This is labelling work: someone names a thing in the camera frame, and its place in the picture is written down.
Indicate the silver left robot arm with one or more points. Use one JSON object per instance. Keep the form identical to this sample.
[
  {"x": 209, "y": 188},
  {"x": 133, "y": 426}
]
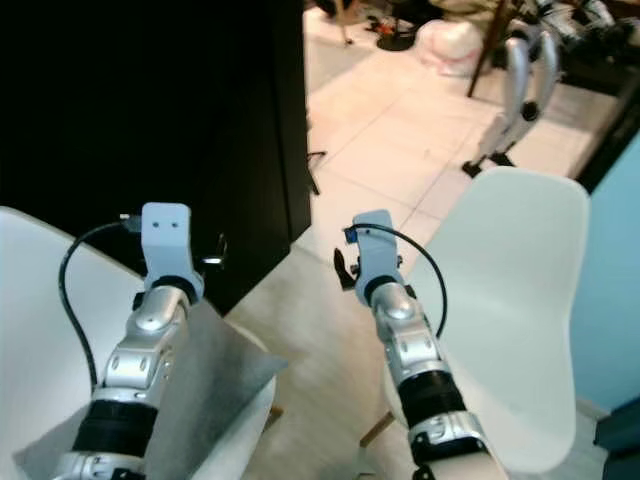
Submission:
[{"x": 140, "y": 360}]

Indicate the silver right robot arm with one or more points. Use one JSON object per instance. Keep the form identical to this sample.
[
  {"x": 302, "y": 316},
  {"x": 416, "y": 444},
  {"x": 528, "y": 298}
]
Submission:
[{"x": 425, "y": 365}]

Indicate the white plastic chair wooden legs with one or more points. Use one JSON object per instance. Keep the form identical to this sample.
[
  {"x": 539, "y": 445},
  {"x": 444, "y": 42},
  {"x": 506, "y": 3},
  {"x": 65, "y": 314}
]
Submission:
[{"x": 520, "y": 300}]

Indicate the white chair with grey cushion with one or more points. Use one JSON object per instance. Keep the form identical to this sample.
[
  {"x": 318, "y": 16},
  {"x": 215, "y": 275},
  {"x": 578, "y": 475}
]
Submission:
[{"x": 50, "y": 340}]

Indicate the tall black cabinet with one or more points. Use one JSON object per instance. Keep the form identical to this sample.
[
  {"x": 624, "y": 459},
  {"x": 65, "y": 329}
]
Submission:
[{"x": 150, "y": 100}]

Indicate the white plastic bag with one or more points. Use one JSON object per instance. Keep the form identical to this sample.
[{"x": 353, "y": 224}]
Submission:
[{"x": 450, "y": 45}]

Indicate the light blue panel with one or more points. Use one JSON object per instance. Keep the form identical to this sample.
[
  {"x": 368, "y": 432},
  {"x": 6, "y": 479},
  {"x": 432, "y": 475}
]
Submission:
[{"x": 610, "y": 290}]

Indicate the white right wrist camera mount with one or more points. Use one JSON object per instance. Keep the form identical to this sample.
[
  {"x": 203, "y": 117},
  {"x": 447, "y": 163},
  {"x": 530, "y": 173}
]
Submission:
[{"x": 378, "y": 250}]

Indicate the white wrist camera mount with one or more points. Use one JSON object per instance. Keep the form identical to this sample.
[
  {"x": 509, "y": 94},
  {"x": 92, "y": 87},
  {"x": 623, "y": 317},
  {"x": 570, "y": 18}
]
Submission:
[
  {"x": 166, "y": 240},
  {"x": 378, "y": 250}
]

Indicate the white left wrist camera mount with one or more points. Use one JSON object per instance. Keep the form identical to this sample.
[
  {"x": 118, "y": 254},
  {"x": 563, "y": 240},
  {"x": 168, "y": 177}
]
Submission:
[{"x": 166, "y": 240}]

